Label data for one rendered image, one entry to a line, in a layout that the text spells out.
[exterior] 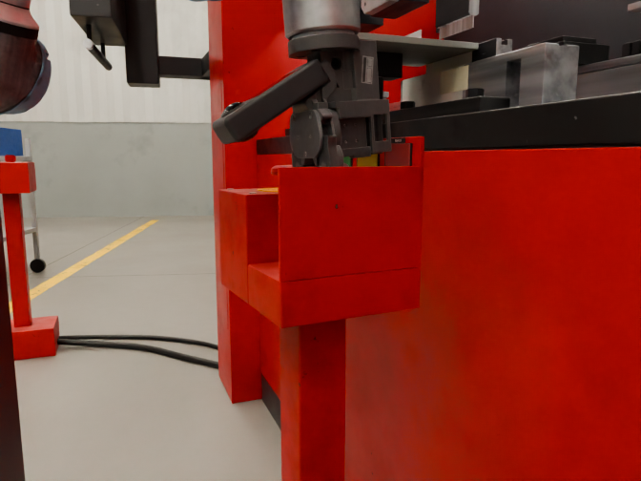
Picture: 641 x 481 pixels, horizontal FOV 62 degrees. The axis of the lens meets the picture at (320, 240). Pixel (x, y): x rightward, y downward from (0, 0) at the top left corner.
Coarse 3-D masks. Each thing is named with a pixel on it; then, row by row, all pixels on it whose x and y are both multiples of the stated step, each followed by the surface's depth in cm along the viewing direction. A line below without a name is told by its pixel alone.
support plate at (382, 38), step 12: (360, 36) 78; (372, 36) 79; (384, 36) 80; (396, 36) 80; (408, 36) 81; (384, 48) 85; (396, 48) 85; (408, 48) 85; (420, 48) 85; (432, 48) 85; (444, 48) 85; (456, 48) 85; (468, 48) 85; (408, 60) 96; (420, 60) 96; (432, 60) 96
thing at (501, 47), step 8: (488, 40) 84; (496, 40) 82; (504, 40) 83; (480, 48) 86; (488, 48) 84; (496, 48) 82; (504, 48) 83; (472, 56) 87; (480, 56) 86; (488, 56) 84
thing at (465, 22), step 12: (444, 0) 95; (456, 0) 92; (468, 0) 88; (444, 12) 95; (456, 12) 92; (468, 12) 89; (444, 24) 96; (456, 24) 93; (468, 24) 90; (444, 36) 97
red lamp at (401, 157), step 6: (396, 144) 57; (402, 144) 56; (408, 144) 55; (396, 150) 58; (402, 150) 57; (408, 150) 56; (390, 156) 59; (396, 156) 58; (402, 156) 57; (408, 156) 56; (390, 162) 59; (396, 162) 58; (402, 162) 57; (408, 162) 56
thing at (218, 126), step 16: (304, 64) 52; (288, 80) 49; (304, 80) 50; (320, 80) 51; (256, 96) 49; (272, 96) 49; (288, 96) 50; (304, 96) 51; (224, 112) 49; (240, 112) 48; (256, 112) 48; (272, 112) 49; (224, 128) 48; (240, 128) 48; (256, 128) 48
